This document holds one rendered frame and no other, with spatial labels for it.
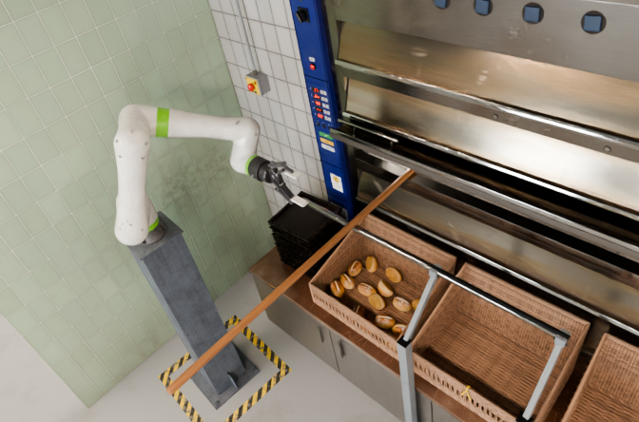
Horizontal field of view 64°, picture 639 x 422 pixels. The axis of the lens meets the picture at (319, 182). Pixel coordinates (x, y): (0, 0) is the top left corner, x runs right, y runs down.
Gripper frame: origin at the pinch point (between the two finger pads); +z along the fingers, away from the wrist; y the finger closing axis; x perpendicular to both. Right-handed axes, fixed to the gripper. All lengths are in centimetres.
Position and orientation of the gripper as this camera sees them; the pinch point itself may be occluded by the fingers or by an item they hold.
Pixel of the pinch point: (300, 190)
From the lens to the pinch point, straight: 191.5
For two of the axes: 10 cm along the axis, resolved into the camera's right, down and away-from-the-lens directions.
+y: 1.6, 7.6, 6.3
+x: -6.8, 5.4, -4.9
